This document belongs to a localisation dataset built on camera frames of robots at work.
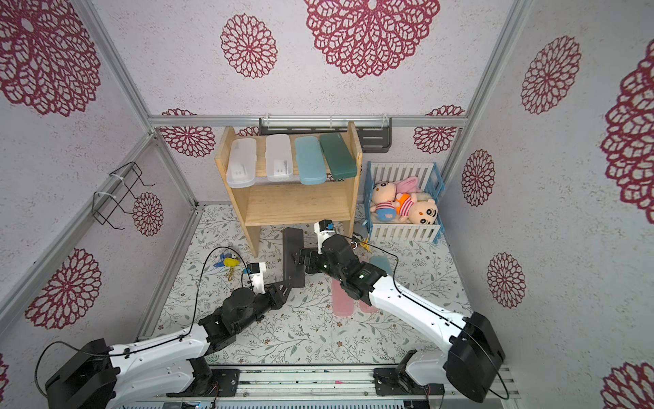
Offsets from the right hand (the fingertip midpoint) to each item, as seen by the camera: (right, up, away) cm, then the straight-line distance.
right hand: (308, 252), depth 77 cm
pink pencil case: (+11, -20, +12) cm, 26 cm away
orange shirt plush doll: (+41, +14, +23) cm, 49 cm away
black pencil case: (-6, +3, +6) cm, 9 cm away
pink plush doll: (+29, +21, +28) cm, 45 cm away
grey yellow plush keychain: (-32, -5, +19) cm, 37 cm away
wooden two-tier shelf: (-16, +16, +15) cm, 28 cm away
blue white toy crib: (+52, +28, +37) cm, 70 cm away
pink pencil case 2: (+19, -20, +10) cm, 30 cm away
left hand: (-5, -10, +2) cm, 11 cm away
